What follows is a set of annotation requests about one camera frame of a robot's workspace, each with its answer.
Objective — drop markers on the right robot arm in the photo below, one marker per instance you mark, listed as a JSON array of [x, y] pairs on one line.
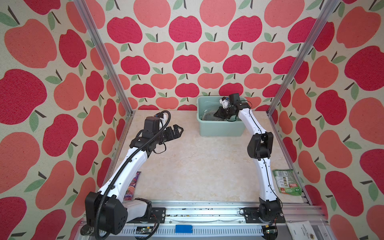
[[259, 149]]

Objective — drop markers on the blue block on rail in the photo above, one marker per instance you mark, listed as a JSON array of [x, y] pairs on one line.
[[183, 229]]

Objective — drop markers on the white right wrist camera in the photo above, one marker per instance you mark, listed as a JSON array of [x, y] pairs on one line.
[[225, 102]]

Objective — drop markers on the green plastic bin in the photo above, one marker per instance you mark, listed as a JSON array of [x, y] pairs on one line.
[[224, 128]]

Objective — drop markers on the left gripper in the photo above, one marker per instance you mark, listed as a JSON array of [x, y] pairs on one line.
[[168, 130]]

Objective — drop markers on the right aluminium frame post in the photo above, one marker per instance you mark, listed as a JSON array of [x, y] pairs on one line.
[[319, 24]]

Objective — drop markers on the left aluminium frame post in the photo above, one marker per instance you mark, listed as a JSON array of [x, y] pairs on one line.
[[103, 53]]

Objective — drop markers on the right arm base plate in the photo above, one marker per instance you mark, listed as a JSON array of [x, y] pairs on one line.
[[263, 216]]

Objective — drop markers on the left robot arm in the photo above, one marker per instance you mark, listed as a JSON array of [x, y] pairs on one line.
[[105, 210]]

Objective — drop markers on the clear glass plate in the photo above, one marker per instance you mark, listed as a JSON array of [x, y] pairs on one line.
[[209, 113]]

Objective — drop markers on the green snack bag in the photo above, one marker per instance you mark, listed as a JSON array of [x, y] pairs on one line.
[[286, 182]]

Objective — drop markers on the purple candy bag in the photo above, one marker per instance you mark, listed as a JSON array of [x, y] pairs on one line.
[[129, 195]]

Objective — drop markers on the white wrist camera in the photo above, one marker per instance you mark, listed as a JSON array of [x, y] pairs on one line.
[[163, 117], [225, 102]]

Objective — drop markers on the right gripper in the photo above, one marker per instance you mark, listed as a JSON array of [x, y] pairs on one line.
[[219, 113]]

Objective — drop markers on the white paper sheet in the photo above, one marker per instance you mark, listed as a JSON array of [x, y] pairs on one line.
[[302, 231]]

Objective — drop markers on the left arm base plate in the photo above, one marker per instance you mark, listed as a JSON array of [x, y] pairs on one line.
[[156, 215]]

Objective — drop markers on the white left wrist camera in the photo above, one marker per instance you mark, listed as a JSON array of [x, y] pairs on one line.
[[163, 117]]

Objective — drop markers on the aluminium frame post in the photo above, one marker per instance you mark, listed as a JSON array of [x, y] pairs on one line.
[[319, 24], [103, 53]]

